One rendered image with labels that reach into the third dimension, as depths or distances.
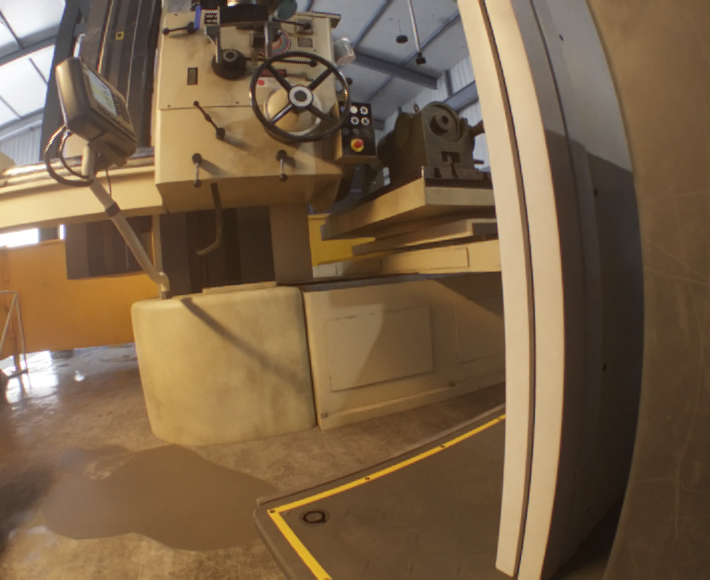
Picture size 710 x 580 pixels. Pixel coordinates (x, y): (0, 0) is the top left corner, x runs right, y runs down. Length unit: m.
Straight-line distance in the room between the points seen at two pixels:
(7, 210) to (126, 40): 1.25
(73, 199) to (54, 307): 2.42
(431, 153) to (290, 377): 1.03
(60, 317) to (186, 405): 2.76
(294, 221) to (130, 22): 1.69
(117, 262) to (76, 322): 2.02
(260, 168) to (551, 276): 1.35
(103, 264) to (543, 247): 2.10
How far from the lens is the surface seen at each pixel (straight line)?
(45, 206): 1.96
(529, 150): 0.32
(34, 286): 4.31
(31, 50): 13.82
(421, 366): 1.81
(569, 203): 0.32
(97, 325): 4.07
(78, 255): 2.27
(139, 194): 1.83
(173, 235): 2.15
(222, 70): 1.69
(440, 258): 1.62
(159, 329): 1.60
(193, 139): 1.58
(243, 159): 1.55
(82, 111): 1.07
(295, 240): 2.20
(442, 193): 1.43
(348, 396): 1.69
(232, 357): 1.54
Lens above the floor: 0.65
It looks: 3 degrees down
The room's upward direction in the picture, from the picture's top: 5 degrees counter-clockwise
